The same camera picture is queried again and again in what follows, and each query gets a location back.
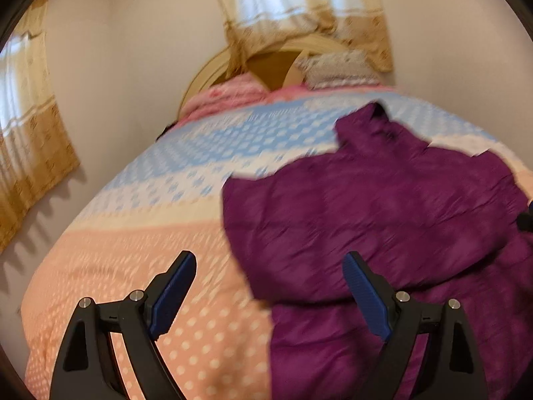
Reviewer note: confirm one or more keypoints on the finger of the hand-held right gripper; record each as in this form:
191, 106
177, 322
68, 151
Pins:
526, 218

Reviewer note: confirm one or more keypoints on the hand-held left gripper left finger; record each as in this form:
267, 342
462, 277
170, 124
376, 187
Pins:
173, 287

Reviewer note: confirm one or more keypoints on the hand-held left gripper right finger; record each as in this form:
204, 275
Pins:
366, 291

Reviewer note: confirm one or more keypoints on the purple quilted jacket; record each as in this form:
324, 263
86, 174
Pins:
374, 216

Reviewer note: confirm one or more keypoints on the pastel dotted bedspread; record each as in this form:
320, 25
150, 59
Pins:
166, 216

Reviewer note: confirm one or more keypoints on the pink blanket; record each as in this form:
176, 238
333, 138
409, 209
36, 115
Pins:
227, 91

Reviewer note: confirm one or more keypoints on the grey patterned pillow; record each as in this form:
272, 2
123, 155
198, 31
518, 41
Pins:
337, 68

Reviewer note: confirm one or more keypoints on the wooden arched headboard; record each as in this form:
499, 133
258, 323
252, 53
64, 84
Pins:
270, 68

